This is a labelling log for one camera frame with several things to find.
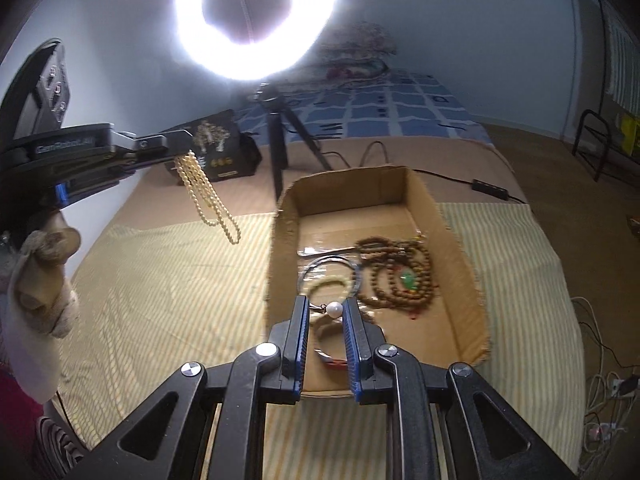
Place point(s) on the black clothes rack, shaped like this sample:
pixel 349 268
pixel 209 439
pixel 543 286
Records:
pixel 597 136

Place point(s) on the small pearl earring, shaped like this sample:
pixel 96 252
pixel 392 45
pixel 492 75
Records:
pixel 333 309

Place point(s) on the dark thin bangle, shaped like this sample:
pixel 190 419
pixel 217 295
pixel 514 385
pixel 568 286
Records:
pixel 330 271

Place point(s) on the striped yellow towel mat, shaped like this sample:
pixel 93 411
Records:
pixel 389 342

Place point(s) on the folded floral quilt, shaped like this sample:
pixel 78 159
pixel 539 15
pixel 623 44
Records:
pixel 352 51

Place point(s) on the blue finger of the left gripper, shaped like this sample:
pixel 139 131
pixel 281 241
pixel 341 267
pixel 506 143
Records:
pixel 177 142

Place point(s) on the black tripod stand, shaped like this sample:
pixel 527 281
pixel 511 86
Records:
pixel 278 110

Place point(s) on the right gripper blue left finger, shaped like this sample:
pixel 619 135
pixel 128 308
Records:
pixel 208 422

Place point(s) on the yellow box on rack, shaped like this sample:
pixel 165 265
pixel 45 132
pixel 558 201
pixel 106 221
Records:
pixel 630 127

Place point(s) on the white ring light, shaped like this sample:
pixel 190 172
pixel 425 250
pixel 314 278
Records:
pixel 249 40

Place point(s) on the red cord jade pendant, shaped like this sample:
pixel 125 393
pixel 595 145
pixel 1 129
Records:
pixel 409 291

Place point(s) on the blue checkered bed sheet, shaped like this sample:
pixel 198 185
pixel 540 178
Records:
pixel 400 103

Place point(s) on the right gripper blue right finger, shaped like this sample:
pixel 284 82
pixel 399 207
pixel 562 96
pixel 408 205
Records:
pixel 441 422

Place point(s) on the gloved left hand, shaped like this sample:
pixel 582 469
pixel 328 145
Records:
pixel 39 306

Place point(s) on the orange strap wristwatch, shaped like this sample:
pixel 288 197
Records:
pixel 329 342

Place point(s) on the black cable inline switch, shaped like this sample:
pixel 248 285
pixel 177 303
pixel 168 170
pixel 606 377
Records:
pixel 486 188

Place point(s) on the open cardboard box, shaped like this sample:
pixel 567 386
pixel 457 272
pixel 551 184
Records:
pixel 390 220

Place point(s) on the black printed gift bag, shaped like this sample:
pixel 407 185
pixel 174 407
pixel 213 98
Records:
pixel 222 149

